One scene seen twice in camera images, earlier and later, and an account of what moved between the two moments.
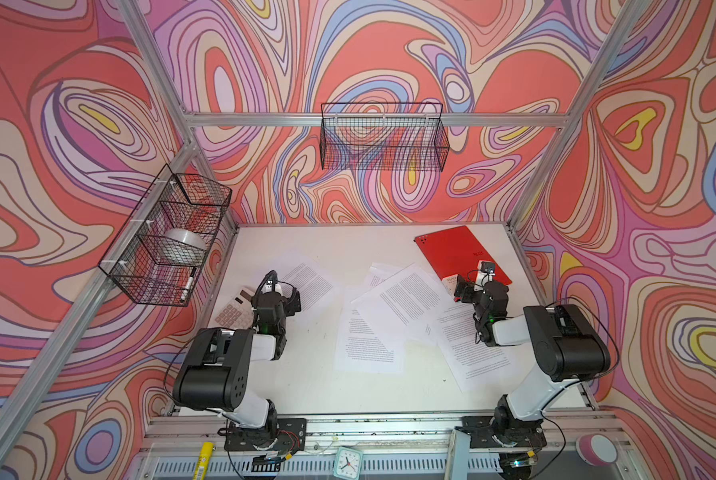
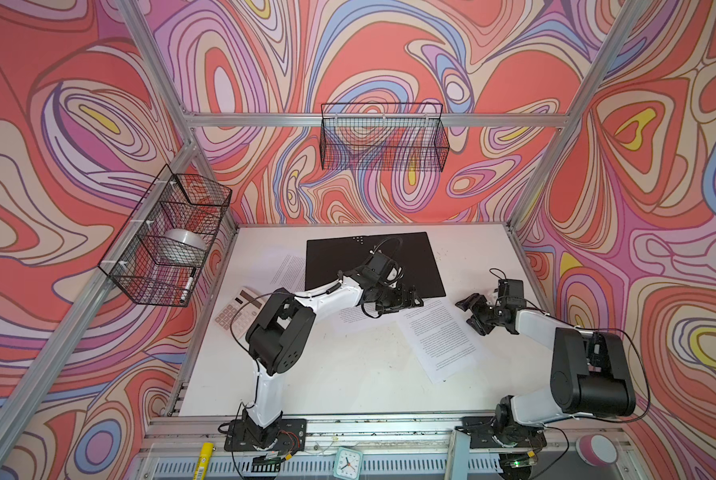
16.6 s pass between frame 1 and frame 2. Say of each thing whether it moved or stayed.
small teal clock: stayed
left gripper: moved
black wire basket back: stayed
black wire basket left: stayed
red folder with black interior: moved
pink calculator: stayed
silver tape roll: stayed
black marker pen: stayed
